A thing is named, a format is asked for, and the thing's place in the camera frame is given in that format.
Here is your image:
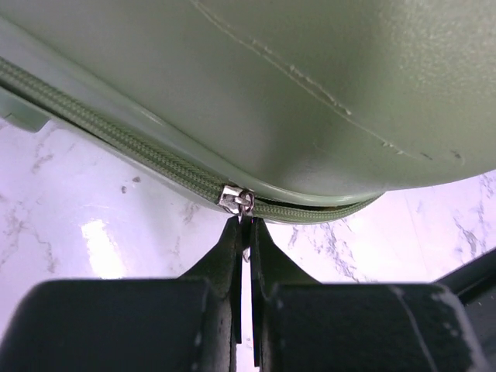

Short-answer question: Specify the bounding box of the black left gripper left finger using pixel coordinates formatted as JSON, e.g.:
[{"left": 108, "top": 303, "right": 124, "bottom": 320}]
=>
[{"left": 1, "top": 217, "right": 241, "bottom": 371}]

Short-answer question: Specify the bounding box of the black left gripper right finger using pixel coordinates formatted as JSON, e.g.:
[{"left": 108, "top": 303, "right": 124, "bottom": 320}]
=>
[{"left": 250, "top": 219, "right": 491, "bottom": 371}]

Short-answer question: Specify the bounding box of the green hard-shell suitcase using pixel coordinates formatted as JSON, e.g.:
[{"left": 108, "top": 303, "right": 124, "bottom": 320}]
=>
[{"left": 1, "top": 1, "right": 495, "bottom": 223}]

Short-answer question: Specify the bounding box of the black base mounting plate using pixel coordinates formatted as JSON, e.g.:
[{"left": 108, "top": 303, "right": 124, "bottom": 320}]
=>
[{"left": 436, "top": 248, "right": 496, "bottom": 343}]

